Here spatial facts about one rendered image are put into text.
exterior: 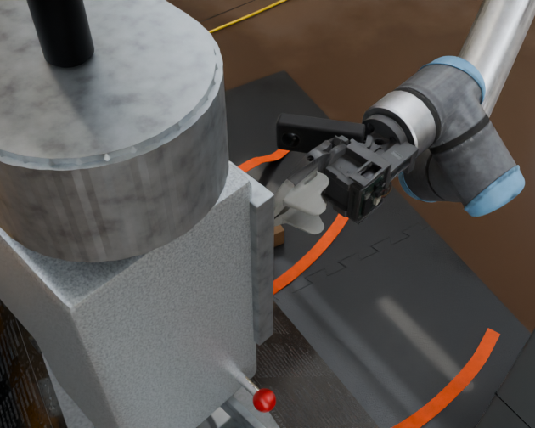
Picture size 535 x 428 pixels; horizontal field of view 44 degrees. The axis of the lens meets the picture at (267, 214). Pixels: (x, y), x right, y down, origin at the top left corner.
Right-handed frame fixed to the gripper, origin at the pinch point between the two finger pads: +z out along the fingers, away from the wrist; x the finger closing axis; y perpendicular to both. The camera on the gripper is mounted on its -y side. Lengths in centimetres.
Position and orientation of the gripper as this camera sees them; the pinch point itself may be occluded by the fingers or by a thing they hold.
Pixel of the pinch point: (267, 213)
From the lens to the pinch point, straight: 78.2
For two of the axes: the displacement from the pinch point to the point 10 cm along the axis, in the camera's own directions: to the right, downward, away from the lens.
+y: 7.2, 5.3, -4.5
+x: 0.0, 6.5, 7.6
